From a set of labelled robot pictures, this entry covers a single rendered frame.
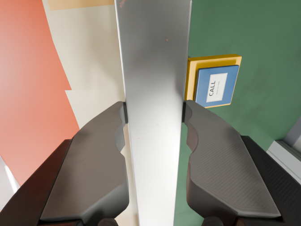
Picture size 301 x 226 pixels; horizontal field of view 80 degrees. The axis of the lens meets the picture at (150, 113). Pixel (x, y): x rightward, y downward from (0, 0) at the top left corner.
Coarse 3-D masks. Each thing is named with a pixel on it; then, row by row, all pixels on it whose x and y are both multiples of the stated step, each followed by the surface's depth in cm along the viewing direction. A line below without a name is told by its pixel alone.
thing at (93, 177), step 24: (96, 120) 10; (120, 120) 10; (72, 144) 8; (96, 144) 8; (120, 144) 10; (72, 168) 7; (96, 168) 7; (120, 168) 7; (72, 192) 6; (96, 192) 6; (120, 192) 7; (48, 216) 6; (72, 216) 6; (96, 216) 6
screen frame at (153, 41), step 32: (128, 0) 9; (160, 0) 9; (192, 0) 9; (128, 32) 9; (160, 32) 9; (128, 64) 10; (160, 64) 10; (128, 96) 11; (160, 96) 11; (128, 128) 13; (160, 128) 13; (160, 160) 14; (160, 192) 16; (160, 224) 19
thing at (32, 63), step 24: (0, 0) 11; (24, 0) 12; (0, 24) 12; (24, 24) 12; (0, 48) 13; (24, 48) 13; (48, 48) 13; (0, 72) 14; (24, 72) 14; (48, 72) 14
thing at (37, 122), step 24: (0, 96) 15; (24, 96) 15; (48, 96) 15; (0, 120) 16; (24, 120) 16; (48, 120) 16; (72, 120) 16; (0, 144) 18; (24, 144) 18; (48, 144) 18; (0, 168) 20; (24, 168) 20; (0, 192) 22
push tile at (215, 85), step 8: (200, 72) 40; (208, 72) 40; (216, 72) 41; (224, 72) 41; (232, 72) 42; (200, 80) 41; (208, 80) 41; (216, 80) 42; (224, 80) 42; (232, 80) 43; (200, 88) 42; (208, 88) 42; (216, 88) 43; (224, 88) 43; (232, 88) 44; (200, 96) 43; (208, 96) 43; (216, 96) 44; (224, 96) 45; (200, 104) 44; (208, 104) 45; (216, 104) 45
